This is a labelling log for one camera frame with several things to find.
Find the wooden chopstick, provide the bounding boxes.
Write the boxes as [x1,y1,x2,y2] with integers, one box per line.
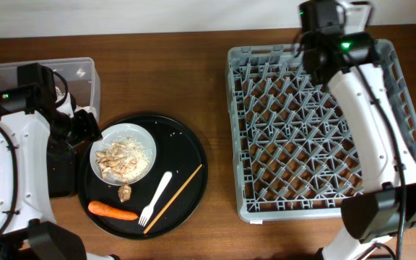
[144,164,203,234]

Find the black rectangular tray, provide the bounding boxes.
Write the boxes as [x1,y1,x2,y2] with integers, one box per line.
[47,150,78,198]

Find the grey dishwasher rack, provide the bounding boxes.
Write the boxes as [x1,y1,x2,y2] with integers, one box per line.
[226,40,416,223]

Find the round black serving tray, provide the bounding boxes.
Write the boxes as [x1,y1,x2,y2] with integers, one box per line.
[77,113,209,241]

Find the orange carrot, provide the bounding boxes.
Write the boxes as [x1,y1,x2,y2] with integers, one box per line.
[87,201,139,221]

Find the clear plastic waste bin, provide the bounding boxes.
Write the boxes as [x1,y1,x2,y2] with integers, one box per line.
[0,57,100,121]

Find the white plastic fork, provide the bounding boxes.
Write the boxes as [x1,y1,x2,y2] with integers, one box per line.
[138,171,173,227]

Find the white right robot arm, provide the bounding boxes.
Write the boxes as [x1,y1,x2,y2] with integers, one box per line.
[298,1,416,259]

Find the rice and peanut leftovers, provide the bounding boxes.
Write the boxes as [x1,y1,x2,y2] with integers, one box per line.
[92,137,155,184]

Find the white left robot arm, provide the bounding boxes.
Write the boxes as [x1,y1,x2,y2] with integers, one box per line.
[0,63,102,259]

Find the grey plate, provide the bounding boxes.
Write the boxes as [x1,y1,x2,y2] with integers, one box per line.
[89,123,157,186]

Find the brown food scrap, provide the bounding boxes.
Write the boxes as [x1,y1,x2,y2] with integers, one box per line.
[118,184,132,203]

